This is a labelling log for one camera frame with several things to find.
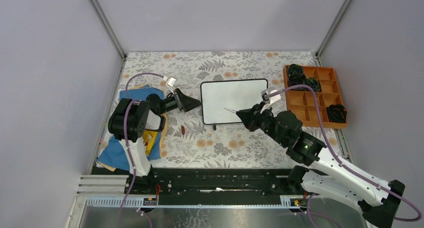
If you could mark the orange compartment tray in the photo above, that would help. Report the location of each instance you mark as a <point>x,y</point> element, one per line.
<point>326,100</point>

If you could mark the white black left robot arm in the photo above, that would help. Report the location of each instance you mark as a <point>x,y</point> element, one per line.
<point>132,117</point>

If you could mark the blue cartoon cloth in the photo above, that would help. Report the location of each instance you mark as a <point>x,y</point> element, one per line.
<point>114,153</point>

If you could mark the right aluminium frame post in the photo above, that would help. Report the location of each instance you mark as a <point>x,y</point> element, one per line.
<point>334,25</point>

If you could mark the aluminium frame post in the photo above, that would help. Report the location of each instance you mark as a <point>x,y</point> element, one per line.
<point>334,25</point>
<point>108,28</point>

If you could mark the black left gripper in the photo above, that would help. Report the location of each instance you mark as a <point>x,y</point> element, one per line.
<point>187,102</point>

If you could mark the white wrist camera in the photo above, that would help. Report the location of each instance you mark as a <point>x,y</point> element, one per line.
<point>170,81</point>
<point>270,96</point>

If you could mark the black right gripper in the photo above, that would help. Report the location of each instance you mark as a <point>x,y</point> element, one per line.
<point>251,116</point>

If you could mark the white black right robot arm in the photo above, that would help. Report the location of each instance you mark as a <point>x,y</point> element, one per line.
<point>320,171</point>

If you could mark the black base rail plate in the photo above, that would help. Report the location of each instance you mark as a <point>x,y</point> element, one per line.
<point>216,187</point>

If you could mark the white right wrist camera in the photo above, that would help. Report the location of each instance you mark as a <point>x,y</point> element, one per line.
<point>270,96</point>

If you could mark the black framed whiteboard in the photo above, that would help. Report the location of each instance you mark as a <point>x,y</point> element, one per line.
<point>233,94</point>

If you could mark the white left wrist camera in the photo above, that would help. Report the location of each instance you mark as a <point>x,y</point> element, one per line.
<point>170,81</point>

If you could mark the left aluminium frame post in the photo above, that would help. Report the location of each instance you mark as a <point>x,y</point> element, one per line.
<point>108,28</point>

